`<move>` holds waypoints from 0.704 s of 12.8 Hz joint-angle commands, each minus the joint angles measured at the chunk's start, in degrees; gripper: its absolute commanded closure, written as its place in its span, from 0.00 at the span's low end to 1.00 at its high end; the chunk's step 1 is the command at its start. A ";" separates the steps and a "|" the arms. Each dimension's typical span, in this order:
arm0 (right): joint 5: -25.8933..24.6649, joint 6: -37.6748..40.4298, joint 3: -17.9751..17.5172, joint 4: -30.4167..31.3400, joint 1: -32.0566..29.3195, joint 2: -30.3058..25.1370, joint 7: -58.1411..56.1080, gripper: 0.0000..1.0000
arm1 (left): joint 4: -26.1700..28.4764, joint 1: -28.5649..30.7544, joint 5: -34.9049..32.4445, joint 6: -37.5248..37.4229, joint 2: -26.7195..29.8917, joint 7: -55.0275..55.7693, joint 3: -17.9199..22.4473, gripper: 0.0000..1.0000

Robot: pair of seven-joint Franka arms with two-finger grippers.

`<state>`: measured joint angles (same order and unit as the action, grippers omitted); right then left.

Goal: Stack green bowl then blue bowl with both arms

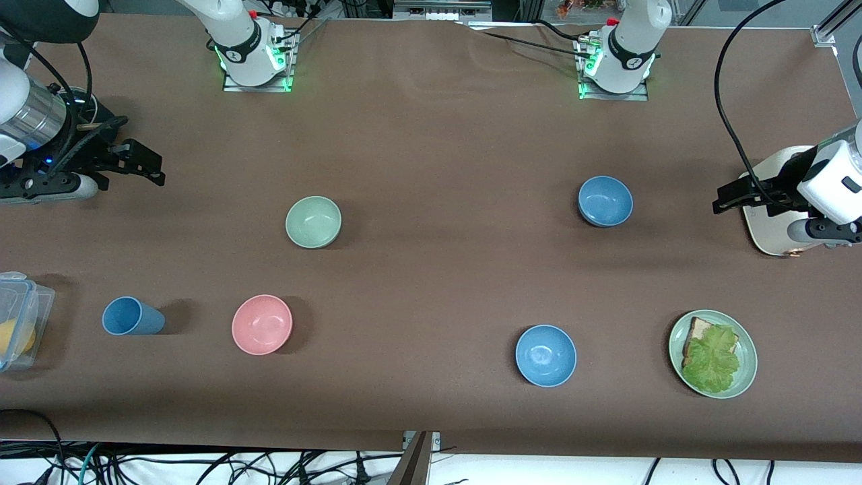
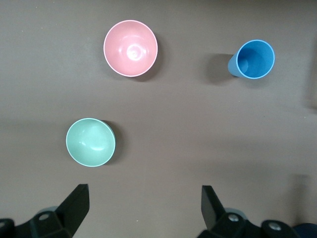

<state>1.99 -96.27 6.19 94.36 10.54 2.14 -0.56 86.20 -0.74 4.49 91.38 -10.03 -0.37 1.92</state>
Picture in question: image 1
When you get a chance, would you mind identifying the blue bowl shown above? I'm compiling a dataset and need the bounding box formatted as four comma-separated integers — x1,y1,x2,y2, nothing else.
577,175,634,228
515,324,578,388

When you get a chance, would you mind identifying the light green bowl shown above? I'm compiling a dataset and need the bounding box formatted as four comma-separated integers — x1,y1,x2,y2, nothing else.
285,195,343,250

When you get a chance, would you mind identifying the pink bowl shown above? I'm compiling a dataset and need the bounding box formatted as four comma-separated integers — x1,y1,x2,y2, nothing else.
231,294,294,356

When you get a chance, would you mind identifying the cream toaster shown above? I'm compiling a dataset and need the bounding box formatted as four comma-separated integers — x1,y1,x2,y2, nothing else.
739,145,837,258

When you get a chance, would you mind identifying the bread slice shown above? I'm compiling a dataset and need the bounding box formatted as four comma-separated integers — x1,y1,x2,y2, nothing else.
682,317,739,368

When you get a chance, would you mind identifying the blue plastic cup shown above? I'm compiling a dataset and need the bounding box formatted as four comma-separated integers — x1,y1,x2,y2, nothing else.
102,296,166,337

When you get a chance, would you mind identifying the clear plastic lidded container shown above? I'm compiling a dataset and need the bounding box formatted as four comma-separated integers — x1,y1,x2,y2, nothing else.
0,271,56,373

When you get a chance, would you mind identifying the green lettuce leaf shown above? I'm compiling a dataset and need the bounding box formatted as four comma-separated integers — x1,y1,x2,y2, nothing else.
682,325,742,395

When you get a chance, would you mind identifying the light green plate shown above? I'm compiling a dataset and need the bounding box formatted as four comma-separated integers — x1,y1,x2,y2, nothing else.
668,309,759,400

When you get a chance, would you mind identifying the yellow fruit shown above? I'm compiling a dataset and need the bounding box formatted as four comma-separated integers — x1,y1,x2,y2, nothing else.
0,319,36,356

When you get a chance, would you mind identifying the white power strip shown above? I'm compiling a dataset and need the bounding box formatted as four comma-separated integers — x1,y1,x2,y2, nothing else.
265,0,319,19

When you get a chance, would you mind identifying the brown table cover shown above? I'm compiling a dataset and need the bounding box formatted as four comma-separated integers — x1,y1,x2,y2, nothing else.
0,12,862,465

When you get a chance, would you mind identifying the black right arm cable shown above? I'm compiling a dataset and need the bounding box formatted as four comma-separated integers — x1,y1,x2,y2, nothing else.
19,39,129,177

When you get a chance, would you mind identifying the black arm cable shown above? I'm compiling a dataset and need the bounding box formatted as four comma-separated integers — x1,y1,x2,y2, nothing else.
19,39,129,177
713,0,793,203

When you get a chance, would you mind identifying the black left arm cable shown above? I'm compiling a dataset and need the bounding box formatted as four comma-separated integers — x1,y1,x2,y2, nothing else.
713,0,793,203

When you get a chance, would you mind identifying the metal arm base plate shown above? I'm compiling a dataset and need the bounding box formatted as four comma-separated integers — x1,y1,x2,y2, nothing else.
576,34,651,102
222,26,296,94

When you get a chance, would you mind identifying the teal cable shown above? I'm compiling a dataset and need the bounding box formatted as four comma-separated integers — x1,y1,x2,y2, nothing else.
77,443,103,485

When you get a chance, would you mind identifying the metal table edge bracket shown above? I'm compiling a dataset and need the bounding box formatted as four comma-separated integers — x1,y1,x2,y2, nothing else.
385,430,442,485

